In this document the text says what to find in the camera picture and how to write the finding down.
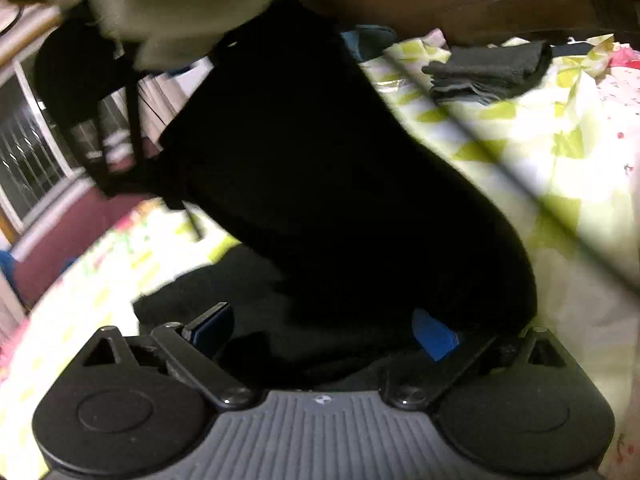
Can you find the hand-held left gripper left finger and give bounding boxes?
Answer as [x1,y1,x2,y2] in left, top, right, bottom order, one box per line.
[81,302,257,409]

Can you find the barred window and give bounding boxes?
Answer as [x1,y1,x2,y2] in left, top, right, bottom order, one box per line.
[0,57,87,233]

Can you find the beige curtain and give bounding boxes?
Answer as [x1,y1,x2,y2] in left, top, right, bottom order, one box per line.
[97,55,216,166]

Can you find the printed checkered blanket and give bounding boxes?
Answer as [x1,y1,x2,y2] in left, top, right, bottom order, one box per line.
[0,27,640,480]

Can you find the folded dark grey clothes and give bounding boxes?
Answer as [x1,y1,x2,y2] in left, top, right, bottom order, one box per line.
[421,40,553,107]

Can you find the person's right hand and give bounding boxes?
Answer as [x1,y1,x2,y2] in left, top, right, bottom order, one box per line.
[42,0,283,72]

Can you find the black pants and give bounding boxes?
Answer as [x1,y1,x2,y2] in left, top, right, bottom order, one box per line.
[132,0,540,378]

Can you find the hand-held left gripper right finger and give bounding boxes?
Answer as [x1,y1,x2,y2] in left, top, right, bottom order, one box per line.
[381,308,572,409]

